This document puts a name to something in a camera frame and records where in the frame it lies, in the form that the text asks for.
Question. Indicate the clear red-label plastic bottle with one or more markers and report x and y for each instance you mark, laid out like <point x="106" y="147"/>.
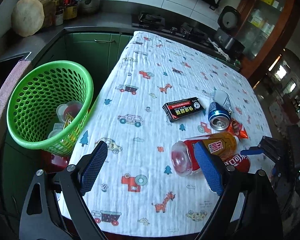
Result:
<point x="188" y="156"/>

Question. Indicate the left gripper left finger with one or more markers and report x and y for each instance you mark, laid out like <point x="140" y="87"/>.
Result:
<point x="41" y="217"/>

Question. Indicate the red paper cup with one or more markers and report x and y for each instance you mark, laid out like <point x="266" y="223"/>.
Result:
<point x="72" y="107"/>

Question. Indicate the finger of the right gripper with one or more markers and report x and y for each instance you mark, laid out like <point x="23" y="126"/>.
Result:
<point x="252" y="151"/>

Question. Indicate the steel pressure cooker pot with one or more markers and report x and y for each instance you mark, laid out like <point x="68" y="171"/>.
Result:
<point x="88" y="6"/>

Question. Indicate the crumpled white paper cup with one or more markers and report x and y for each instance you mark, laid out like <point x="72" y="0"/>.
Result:
<point x="222" y="98"/>

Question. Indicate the green perforated plastic basket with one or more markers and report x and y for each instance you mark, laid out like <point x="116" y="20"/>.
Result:
<point x="32" y="106"/>

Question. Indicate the dark soy sauce bottle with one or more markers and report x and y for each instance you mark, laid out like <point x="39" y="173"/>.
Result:
<point x="70" y="9"/>

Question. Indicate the green cabinet door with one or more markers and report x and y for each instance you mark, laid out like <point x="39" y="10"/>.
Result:
<point x="98" y="53"/>

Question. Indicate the red cola can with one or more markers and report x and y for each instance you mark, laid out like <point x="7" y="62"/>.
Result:
<point x="240" y="162"/>

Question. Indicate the black battery box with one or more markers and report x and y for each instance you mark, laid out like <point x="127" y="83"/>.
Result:
<point x="176" y="110"/>

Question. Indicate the round wooden chopping block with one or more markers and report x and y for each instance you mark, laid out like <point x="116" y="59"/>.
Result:
<point x="29" y="16"/>

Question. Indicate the black gas stove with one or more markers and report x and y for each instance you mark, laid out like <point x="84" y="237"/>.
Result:
<point x="197" y="33"/>

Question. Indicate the white printed tablecloth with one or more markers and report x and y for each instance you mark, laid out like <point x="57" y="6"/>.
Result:
<point x="137" y="192"/>

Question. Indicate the orange snack wrapper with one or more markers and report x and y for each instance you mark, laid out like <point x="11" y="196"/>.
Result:
<point x="237" y="129"/>

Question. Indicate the white paper cup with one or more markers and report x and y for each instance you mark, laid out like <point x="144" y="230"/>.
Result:
<point x="222" y="98"/>
<point x="57" y="128"/>

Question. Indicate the red plastic stool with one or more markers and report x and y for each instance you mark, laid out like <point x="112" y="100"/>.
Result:
<point x="53" y="163"/>

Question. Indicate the black rice cooker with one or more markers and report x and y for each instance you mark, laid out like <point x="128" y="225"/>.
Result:
<point x="228" y="21"/>

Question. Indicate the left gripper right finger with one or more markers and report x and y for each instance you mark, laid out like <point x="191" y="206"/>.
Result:
<point x="247" y="207"/>

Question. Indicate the blue drink can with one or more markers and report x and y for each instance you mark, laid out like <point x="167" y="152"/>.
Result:
<point x="218" y="117"/>

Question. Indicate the pink towel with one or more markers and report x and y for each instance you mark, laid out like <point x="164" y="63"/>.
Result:
<point x="22" y="68"/>

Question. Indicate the wooden glass display cabinet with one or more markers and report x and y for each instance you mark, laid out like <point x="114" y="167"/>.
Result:
<point x="261" y="29"/>

